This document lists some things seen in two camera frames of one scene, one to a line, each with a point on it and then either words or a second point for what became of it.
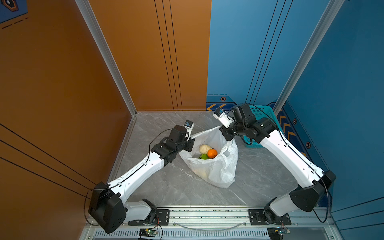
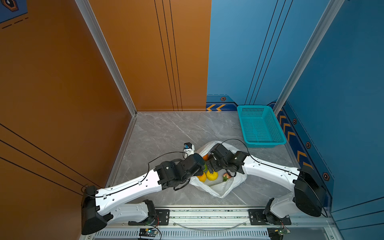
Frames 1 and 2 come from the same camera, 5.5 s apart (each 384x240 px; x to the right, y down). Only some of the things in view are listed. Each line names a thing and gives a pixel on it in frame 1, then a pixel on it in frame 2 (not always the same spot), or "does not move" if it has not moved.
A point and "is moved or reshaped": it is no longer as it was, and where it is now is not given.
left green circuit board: (147, 232) does not move
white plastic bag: (219, 171) is moved or reshaped
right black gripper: (224, 130) -> (211, 162)
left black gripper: (190, 144) -> (200, 172)
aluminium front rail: (224, 223) does not move
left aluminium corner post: (90, 18) does not move
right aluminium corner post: (331, 11) does not move
